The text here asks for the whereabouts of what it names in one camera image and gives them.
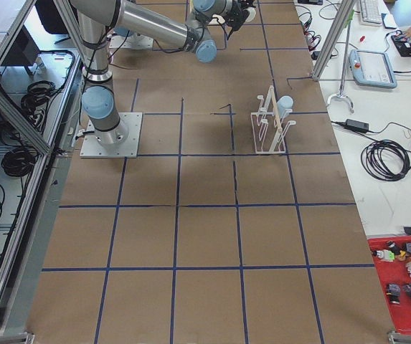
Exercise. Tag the blue teach pendant tablet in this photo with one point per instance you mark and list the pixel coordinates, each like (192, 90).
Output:
(370, 68)

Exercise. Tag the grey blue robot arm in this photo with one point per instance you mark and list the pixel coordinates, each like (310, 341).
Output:
(112, 30)

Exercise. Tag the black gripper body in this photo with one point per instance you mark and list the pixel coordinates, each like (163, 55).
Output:
(236, 16)

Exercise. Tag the red parts tray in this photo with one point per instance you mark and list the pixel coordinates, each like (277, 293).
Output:
(392, 259)

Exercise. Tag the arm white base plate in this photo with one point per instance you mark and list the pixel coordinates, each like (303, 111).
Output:
(135, 41)
(121, 142)

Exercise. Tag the black power adapter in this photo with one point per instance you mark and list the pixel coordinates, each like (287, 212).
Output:
(356, 126)

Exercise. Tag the light blue plastic cup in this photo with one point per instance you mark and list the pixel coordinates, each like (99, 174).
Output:
(285, 106)

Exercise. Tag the long metal reach pole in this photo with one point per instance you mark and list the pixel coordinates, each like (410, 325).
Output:
(345, 13)

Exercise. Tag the white wire cup rack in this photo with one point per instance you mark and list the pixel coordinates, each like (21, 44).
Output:
(269, 131)

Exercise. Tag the cream white plastic cup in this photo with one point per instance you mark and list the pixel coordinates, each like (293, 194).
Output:
(250, 14)

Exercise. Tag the white keyboard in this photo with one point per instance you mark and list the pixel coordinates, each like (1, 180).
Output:
(369, 13)

